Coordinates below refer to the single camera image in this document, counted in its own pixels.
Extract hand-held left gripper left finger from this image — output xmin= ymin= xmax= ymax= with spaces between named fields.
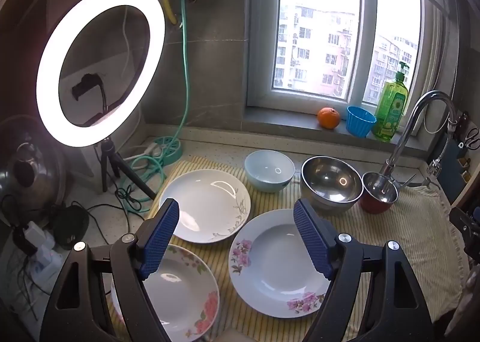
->
xmin=39 ymin=198 xmax=181 ymax=342

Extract yellow striped cloth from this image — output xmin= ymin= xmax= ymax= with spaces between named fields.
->
xmin=107 ymin=156 xmax=469 ymax=342

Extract small red steel bowl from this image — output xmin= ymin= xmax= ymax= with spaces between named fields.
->
xmin=359 ymin=172 xmax=399 ymax=214

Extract white plug with cable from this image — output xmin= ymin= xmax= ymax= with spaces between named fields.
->
xmin=124 ymin=141 xmax=160 ymax=170

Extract metal pot lid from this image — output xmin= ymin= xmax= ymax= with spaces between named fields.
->
xmin=0 ymin=115 xmax=70 ymax=215

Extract black cables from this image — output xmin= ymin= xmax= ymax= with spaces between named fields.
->
xmin=88 ymin=184 xmax=151 ymax=221

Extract white plate with purple flowers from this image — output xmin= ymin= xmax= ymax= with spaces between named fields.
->
xmin=229 ymin=209 xmax=338 ymax=318

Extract white ring light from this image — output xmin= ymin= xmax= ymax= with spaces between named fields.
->
xmin=35 ymin=0 xmax=166 ymax=148

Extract dark utensil rack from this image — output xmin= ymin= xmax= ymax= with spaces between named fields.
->
xmin=437 ymin=111 xmax=480 ymax=208

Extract scissors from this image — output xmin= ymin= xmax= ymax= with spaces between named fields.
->
xmin=458 ymin=128 xmax=480 ymax=149

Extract chrome faucet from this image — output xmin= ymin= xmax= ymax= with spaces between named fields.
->
xmin=380 ymin=91 xmax=456 ymax=185

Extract white charger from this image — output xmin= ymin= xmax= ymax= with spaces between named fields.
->
xmin=22 ymin=220 xmax=57 ymax=253

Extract white plate with leaf print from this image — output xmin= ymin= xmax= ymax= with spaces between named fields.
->
xmin=159 ymin=169 xmax=251 ymax=243

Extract green dish soap bottle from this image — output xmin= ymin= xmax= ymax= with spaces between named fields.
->
xmin=371 ymin=61 xmax=410 ymax=142

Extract teal round power strip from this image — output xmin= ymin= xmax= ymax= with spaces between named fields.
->
xmin=152 ymin=136 xmax=184 ymax=164

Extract flexible metal faucet hose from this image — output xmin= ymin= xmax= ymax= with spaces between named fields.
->
xmin=425 ymin=121 xmax=456 ymax=179

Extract blue ribbed cup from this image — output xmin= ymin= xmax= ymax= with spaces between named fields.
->
xmin=346 ymin=106 xmax=377 ymax=138

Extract black power adapter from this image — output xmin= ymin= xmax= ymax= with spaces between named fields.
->
xmin=52 ymin=205 xmax=90 ymax=251

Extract white plate with red flowers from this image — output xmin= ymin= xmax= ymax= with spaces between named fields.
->
xmin=110 ymin=244 xmax=220 ymax=342

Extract white framed window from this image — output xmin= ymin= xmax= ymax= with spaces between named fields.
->
xmin=247 ymin=0 xmax=447 ymax=136

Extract light blue bowl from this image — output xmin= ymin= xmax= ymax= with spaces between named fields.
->
xmin=244 ymin=149 xmax=296 ymax=193

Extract black phone holder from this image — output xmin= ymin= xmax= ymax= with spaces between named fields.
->
xmin=71 ymin=73 xmax=109 ymax=114

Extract large steel bowl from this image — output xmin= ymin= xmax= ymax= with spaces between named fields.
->
xmin=300 ymin=156 xmax=364 ymax=213

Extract teal power cable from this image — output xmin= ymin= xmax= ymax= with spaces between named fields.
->
xmin=114 ymin=0 xmax=194 ymax=215

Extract orange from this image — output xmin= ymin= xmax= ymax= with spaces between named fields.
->
xmin=317 ymin=107 xmax=341 ymax=130

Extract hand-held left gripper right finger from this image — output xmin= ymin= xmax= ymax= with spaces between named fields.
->
xmin=293 ymin=199 xmax=436 ymax=342

